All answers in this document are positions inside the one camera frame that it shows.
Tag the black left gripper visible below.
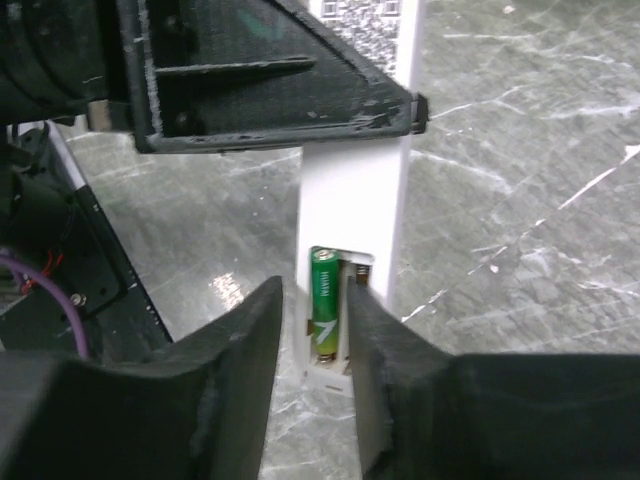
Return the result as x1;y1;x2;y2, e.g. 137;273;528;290
1;1;134;130

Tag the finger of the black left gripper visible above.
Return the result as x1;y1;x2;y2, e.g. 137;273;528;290
117;1;429;154

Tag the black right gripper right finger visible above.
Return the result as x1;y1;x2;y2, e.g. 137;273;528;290
347;284;639;479

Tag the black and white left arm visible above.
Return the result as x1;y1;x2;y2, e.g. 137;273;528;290
1;1;429;360

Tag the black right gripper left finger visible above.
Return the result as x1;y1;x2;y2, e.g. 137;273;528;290
1;276;283;479

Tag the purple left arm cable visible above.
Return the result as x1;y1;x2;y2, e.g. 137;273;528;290
0;253;91;360

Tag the green AAA battery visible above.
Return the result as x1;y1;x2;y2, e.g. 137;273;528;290
310;247;340;362

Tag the long white remote control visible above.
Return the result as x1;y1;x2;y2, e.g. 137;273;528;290
293;1;425;396

